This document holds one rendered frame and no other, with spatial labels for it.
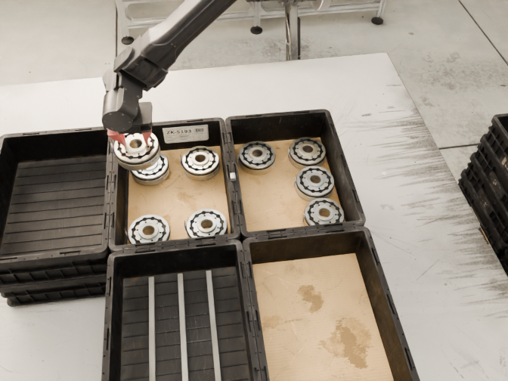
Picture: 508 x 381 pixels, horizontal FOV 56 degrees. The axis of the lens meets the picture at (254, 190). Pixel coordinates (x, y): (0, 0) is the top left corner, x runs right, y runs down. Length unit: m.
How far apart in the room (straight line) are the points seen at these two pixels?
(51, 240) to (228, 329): 0.50
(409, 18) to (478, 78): 0.69
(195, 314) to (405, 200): 0.75
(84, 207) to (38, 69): 1.96
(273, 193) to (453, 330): 0.58
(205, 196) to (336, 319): 0.47
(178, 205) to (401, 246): 0.64
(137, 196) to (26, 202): 0.29
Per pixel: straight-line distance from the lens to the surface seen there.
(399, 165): 1.62
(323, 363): 1.11
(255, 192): 1.31
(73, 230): 1.31
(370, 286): 1.16
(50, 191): 1.41
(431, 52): 3.38
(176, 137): 1.38
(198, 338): 1.12
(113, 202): 1.20
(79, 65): 3.18
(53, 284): 1.27
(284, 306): 1.14
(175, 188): 1.33
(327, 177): 1.33
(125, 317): 1.16
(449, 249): 1.48
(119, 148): 1.16
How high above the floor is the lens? 1.87
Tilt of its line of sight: 53 degrees down
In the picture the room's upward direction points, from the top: 2 degrees clockwise
